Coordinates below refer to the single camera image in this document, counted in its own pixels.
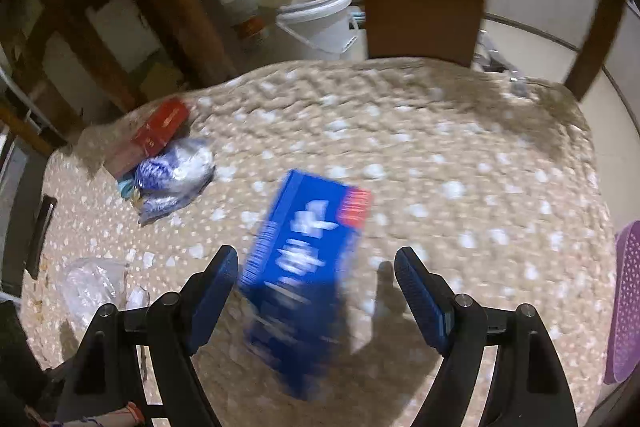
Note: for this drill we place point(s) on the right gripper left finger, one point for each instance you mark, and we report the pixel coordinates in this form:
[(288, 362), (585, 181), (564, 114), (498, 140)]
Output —
[(143, 356)]

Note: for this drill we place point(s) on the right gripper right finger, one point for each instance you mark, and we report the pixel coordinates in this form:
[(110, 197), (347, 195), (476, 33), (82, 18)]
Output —
[(528, 386)]

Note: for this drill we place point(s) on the purple plastic basket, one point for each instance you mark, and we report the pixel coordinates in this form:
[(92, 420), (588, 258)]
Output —
[(623, 341)]

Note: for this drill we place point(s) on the blue white wrapper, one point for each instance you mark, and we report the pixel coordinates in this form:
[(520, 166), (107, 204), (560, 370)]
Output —
[(172, 179)]

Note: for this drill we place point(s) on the blue carton with red label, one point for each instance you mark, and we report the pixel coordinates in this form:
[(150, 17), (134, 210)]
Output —
[(293, 276)]

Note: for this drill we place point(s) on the long red carton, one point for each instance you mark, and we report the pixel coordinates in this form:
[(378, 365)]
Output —
[(149, 140)]

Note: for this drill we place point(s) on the clear plastic bag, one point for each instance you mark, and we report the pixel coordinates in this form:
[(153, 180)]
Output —
[(88, 283)]

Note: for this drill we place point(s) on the grey kitchen base cabinets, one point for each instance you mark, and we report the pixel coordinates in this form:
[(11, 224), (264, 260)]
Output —
[(542, 37)]

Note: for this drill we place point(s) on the metal clamp on cushion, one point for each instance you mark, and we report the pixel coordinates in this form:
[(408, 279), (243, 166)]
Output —
[(488, 58)]

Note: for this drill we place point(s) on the white plastic bucket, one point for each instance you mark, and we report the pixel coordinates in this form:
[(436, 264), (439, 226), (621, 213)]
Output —
[(313, 29)]

